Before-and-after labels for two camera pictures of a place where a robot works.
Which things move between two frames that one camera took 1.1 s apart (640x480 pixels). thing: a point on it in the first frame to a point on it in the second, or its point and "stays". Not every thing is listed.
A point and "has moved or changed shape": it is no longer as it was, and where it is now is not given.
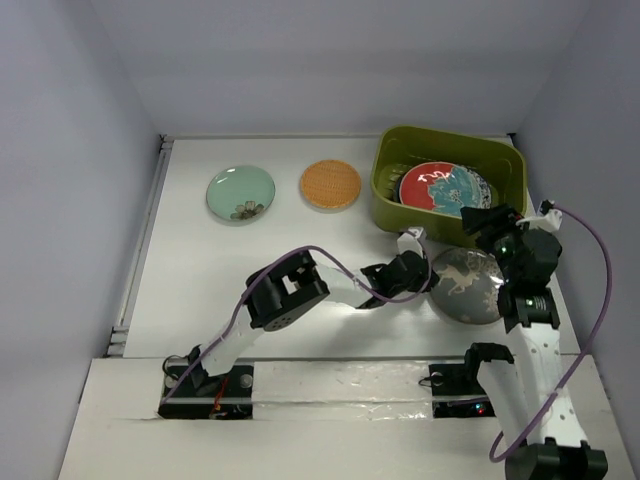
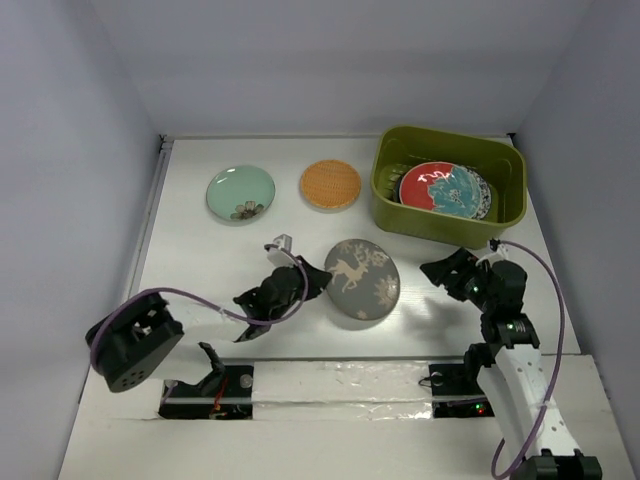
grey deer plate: [468, 290] has moved or changed shape
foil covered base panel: [341, 391] stays
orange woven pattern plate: [330, 186] stays
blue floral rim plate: [484, 190] stays
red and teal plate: [446, 187] stays
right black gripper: [481, 219] to [462, 262]
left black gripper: [422, 280] to [318, 280]
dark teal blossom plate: [398, 186] stays
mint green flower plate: [240, 193] stays
